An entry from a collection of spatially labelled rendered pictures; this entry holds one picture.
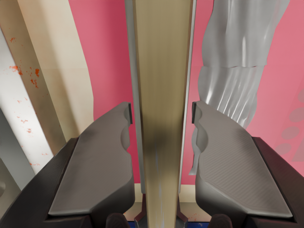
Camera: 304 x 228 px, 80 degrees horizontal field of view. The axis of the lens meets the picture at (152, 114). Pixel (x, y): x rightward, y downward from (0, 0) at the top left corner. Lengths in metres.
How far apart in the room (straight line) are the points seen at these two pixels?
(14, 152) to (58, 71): 1.80
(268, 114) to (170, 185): 0.17
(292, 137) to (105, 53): 0.27
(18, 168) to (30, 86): 1.94
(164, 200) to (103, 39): 0.17
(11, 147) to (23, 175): 0.35
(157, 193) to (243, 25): 0.18
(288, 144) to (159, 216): 0.21
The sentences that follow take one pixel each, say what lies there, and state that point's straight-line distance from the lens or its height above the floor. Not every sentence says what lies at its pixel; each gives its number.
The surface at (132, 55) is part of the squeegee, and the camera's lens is 0.17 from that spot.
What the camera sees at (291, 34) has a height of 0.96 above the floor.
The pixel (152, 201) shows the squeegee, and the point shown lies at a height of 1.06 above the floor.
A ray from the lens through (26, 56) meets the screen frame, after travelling 0.24.
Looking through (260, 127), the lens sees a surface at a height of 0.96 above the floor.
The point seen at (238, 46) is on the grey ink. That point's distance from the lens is 0.22.
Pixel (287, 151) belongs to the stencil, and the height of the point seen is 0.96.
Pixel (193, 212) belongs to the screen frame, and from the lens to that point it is 0.37.
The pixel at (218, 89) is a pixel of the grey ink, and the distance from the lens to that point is 0.23.
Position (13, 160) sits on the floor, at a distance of 2.11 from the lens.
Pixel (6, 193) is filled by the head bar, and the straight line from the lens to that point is 0.33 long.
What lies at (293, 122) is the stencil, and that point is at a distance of 0.31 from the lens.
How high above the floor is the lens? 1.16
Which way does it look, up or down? 59 degrees down
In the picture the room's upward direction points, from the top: 178 degrees counter-clockwise
